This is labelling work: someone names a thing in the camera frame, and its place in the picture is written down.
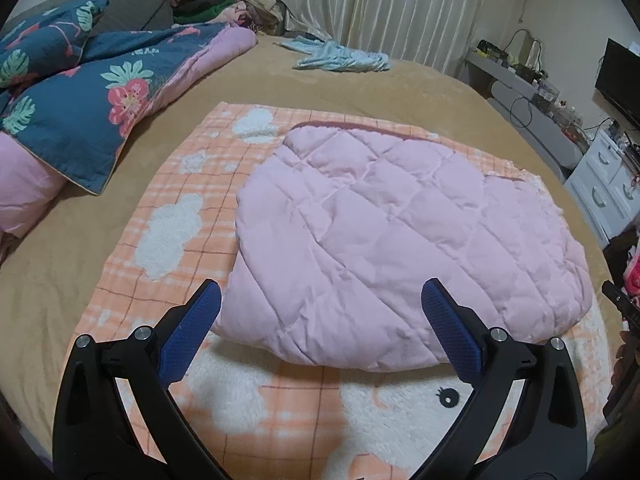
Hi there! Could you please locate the light blue garment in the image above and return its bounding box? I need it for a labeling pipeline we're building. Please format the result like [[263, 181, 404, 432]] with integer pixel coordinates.
[[277, 35, 392, 73]]

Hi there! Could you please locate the desk clutter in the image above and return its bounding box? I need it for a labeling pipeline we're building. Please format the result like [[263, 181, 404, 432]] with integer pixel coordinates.
[[475, 27, 596, 141]]

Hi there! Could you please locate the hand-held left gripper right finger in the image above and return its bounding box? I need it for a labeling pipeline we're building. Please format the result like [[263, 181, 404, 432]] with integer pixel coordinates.
[[420, 279, 588, 480]]

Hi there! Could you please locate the grey pillow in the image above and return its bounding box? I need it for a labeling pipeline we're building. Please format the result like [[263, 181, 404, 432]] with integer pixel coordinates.
[[10, 0, 176, 36]]

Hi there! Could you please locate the teal floral quilt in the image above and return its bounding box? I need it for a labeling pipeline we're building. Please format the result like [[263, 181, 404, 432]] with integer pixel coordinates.
[[0, 0, 258, 241]]

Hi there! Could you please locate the white drawer dresser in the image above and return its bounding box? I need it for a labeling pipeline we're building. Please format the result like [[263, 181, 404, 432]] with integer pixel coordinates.
[[562, 132, 640, 248]]

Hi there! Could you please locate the grey desk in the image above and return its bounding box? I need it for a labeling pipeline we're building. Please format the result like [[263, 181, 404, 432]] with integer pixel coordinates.
[[465, 52, 591, 171]]

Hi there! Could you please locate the bed with tan sheet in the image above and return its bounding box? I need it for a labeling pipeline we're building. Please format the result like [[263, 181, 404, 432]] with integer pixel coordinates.
[[0, 35, 616, 480]]

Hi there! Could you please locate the pink quilted blanket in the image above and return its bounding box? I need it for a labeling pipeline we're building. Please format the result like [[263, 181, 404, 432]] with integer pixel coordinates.
[[210, 121, 593, 372]]

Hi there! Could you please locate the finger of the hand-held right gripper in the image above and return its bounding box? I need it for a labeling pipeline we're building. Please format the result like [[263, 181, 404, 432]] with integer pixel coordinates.
[[601, 280, 640, 333]]

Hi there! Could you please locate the white curtain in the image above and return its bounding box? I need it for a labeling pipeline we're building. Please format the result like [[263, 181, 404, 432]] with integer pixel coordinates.
[[257, 0, 538, 81]]

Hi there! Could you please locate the pile of clothes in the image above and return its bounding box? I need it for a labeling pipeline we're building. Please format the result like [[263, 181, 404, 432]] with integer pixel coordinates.
[[170, 0, 301, 38]]

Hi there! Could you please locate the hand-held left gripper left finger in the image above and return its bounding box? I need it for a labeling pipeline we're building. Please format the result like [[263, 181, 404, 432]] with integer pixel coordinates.
[[52, 280, 223, 480]]

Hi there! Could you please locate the black television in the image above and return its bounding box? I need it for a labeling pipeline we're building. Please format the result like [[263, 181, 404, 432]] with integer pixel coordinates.
[[594, 37, 640, 131]]

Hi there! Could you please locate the black cable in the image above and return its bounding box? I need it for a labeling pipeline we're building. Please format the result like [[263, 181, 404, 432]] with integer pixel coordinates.
[[509, 95, 534, 129]]

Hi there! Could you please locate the dark cloth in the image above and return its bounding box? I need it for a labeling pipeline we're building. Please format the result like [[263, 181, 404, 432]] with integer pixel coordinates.
[[602, 232, 640, 291]]

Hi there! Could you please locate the orange checked blanket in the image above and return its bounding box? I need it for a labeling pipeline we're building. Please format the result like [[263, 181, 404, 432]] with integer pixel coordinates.
[[65, 101, 608, 480]]

